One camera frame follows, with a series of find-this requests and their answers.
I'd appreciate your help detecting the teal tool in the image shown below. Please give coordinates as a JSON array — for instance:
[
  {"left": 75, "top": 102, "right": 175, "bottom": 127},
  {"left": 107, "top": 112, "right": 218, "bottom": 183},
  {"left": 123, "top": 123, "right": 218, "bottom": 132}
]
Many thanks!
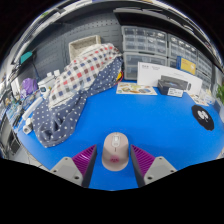
[{"left": 19, "top": 50, "right": 34, "bottom": 65}]

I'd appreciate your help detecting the purple bag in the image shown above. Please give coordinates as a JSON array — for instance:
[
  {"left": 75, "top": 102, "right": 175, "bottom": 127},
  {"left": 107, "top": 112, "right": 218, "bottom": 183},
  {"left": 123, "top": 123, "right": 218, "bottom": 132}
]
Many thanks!
[{"left": 20, "top": 77, "right": 39, "bottom": 98}]

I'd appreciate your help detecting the potted green plant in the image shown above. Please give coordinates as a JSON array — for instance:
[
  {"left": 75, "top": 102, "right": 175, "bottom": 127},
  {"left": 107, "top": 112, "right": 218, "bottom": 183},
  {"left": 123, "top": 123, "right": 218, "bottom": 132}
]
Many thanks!
[{"left": 214, "top": 82, "right": 224, "bottom": 124}]

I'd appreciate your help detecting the red blue plaid cloth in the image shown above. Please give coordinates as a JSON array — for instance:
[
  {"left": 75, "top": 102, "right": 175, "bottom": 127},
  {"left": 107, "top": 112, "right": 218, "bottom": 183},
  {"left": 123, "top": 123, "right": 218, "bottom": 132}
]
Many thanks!
[{"left": 48, "top": 43, "right": 124, "bottom": 109}]

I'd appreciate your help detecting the white plastic tube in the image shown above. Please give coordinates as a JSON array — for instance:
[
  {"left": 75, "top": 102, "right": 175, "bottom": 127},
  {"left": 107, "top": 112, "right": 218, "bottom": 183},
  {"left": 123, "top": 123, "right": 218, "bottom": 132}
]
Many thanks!
[{"left": 21, "top": 95, "right": 44, "bottom": 122}]

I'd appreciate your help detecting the long white keyboard box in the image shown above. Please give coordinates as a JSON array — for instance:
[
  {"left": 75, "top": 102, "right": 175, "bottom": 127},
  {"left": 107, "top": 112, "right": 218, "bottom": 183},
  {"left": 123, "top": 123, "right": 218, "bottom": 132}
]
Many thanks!
[{"left": 136, "top": 61, "right": 203, "bottom": 96}]

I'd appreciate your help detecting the white woven basket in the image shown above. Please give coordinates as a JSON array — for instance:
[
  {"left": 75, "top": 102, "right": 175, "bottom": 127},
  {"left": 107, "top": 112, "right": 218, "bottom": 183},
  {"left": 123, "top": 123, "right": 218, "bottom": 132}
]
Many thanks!
[{"left": 68, "top": 34, "right": 102, "bottom": 64}]

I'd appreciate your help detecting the navy white polka-dot cloth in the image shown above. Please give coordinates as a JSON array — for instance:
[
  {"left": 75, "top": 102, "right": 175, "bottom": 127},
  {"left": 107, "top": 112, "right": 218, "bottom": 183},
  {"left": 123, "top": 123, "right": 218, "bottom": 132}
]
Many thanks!
[{"left": 32, "top": 56, "right": 124, "bottom": 149}]

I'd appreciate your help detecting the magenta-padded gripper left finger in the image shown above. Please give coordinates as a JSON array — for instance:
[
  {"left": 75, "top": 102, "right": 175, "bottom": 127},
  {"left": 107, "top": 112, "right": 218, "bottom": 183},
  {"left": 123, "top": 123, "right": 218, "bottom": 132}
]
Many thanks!
[{"left": 49, "top": 144, "right": 98, "bottom": 189}]

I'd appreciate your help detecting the small black box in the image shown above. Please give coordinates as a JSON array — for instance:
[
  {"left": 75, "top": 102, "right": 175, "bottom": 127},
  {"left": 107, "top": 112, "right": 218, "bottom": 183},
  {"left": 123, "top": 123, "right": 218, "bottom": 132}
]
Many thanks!
[{"left": 157, "top": 75, "right": 193, "bottom": 98}]

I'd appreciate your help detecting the dark wall shelf unit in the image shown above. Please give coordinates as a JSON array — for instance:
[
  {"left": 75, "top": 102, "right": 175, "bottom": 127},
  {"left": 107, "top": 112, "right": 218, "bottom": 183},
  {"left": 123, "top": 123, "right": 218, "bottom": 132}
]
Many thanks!
[{"left": 113, "top": 7, "right": 218, "bottom": 56}]

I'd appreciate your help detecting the pink beige computer mouse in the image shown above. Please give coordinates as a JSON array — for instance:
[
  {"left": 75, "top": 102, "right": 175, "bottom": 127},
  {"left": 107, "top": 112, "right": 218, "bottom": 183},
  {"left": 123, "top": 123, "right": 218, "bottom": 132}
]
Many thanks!
[{"left": 101, "top": 131, "right": 130, "bottom": 172}]

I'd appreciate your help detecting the black mouse pad white print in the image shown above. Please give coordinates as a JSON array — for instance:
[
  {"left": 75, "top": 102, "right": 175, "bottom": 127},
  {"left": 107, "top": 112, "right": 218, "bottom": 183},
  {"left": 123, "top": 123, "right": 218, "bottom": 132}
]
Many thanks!
[{"left": 190, "top": 104, "right": 215, "bottom": 132}]

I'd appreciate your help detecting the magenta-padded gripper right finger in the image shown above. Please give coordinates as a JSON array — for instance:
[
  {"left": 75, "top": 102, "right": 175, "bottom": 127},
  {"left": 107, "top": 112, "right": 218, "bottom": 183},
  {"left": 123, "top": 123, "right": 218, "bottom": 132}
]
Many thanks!
[{"left": 129, "top": 144, "right": 178, "bottom": 188}]

